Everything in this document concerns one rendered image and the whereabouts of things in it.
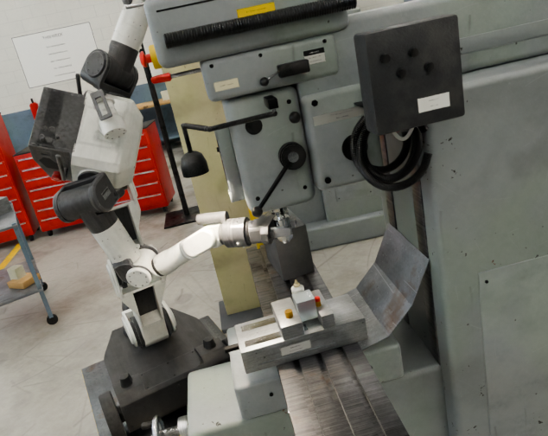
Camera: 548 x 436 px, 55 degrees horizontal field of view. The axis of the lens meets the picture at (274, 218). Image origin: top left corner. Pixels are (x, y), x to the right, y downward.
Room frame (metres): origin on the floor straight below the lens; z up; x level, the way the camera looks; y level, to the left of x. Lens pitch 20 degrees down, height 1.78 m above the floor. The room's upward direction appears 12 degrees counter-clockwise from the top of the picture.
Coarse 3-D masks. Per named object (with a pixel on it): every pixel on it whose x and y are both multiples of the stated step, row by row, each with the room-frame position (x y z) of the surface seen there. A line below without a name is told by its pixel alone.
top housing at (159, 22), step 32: (160, 0) 1.29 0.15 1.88; (192, 0) 1.30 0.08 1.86; (224, 0) 1.30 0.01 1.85; (256, 0) 1.31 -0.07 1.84; (288, 0) 1.31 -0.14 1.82; (160, 32) 1.29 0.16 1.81; (256, 32) 1.31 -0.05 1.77; (288, 32) 1.31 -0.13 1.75; (320, 32) 1.32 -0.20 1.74; (160, 64) 1.30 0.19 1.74
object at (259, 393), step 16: (368, 352) 1.28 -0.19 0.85; (384, 352) 1.28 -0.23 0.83; (400, 352) 1.29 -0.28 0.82; (240, 368) 1.34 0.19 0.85; (272, 368) 1.30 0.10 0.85; (384, 368) 1.28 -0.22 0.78; (400, 368) 1.28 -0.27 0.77; (240, 384) 1.26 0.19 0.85; (256, 384) 1.25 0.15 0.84; (272, 384) 1.25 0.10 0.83; (240, 400) 1.25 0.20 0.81; (256, 400) 1.25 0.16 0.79; (272, 400) 1.25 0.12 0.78; (256, 416) 1.25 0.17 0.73
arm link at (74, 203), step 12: (72, 192) 1.49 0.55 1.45; (84, 192) 1.47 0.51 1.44; (60, 204) 1.48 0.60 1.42; (72, 204) 1.47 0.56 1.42; (84, 204) 1.46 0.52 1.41; (72, 216) 1.48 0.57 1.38; (84, 216) 1.47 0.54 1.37; (96, 216) 1.47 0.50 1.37; (108, 216) 1.49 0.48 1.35; (96, 228) 1.47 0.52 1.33
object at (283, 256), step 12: (264, 216) 1.86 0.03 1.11; (300, 228) 1.69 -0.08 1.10; (276, 240) 1.67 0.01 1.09; (300, 240) 1.69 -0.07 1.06; (276, 252) 1.70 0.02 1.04; (288, 252) 1.68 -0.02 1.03; (300, 252) 1.69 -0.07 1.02; (276, 264) 1.74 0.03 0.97; (288, 264) 1.68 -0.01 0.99; (300, 264) 1.69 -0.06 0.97; (312, 264) 1.70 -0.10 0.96; (288, 276) 1.68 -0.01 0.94
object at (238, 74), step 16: (272, 48) 1.32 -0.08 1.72; (288, 48) 1.32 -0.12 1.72; (304, 48) 1.32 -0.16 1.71; (320, 48) 1.33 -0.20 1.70; (208, 64) 1.31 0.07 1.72; (224, 64) 1.31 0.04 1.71; (240, 64) 1.31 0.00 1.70; (256, 64) 1.31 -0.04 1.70; (272, 64) 1.32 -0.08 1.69; (320, 64) 1.33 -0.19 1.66; (336, 64) 1.33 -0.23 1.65; (208, 80) 1.31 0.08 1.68; (224, 80) 1.31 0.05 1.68; (240, 80) 1.31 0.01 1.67; (256, 80) 1.31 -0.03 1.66; (272, 80) 1.32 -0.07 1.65; (288, 80) 1.32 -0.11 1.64; (304, 80) 1.33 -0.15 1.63; (208, 96) 1.31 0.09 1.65; (224, 96) 1.31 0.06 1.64
